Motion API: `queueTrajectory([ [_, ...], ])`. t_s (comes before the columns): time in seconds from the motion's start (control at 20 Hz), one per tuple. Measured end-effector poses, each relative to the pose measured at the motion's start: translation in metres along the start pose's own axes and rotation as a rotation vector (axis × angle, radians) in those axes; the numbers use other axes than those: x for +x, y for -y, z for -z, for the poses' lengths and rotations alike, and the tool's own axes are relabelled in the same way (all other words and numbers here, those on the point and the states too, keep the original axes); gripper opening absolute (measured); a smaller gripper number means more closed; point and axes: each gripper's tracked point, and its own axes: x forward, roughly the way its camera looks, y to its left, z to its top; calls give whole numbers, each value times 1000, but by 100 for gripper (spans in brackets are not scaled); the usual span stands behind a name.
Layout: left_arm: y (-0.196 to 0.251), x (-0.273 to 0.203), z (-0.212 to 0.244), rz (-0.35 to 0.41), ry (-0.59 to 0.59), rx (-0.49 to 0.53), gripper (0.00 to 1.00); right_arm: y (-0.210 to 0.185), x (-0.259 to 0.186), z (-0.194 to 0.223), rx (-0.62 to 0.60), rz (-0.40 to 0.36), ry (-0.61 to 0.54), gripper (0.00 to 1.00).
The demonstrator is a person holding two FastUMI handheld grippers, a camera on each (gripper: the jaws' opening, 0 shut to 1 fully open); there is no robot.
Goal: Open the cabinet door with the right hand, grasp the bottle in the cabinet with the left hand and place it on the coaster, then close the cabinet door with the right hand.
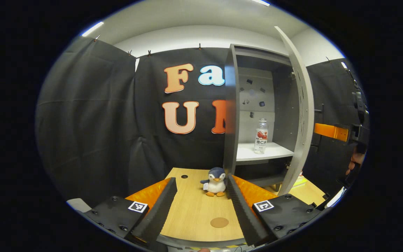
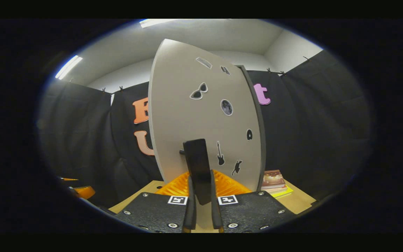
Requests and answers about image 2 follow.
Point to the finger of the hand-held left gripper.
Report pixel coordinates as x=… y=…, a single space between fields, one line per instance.
x=69 y=179
x=84 y=192

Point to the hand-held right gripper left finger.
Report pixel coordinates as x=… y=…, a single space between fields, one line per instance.
x=190 y=210

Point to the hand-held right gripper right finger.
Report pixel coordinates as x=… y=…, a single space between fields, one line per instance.
x=216 y=213

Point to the dark grey cabinet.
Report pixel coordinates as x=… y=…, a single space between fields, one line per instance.
x=259 y=133

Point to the light grey cabinet door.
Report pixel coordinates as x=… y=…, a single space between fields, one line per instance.
x=180 y=105

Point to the brown cover book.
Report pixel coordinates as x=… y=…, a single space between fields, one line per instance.
x=273 y=178

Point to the row of backdrop clips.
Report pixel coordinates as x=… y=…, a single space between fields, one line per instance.
x=120 y=88

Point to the black backdrop cloth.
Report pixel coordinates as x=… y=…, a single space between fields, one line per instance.
x=310 y=122

